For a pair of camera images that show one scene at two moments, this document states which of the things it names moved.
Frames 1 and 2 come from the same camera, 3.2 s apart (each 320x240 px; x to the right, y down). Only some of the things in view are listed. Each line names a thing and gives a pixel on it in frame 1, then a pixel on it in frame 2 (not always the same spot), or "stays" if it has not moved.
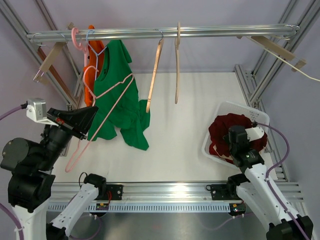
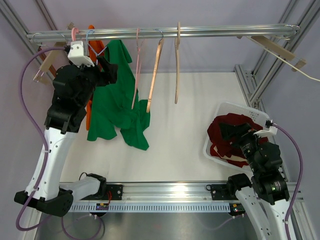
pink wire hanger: x=94 y=99 to x=139 y=45
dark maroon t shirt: x=219 y=127 stays
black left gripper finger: x=84 y=117 to x=110 y=70
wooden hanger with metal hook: x=158 y=58 stays
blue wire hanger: x=97 y=54 stays
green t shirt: x=116 y=97 stays
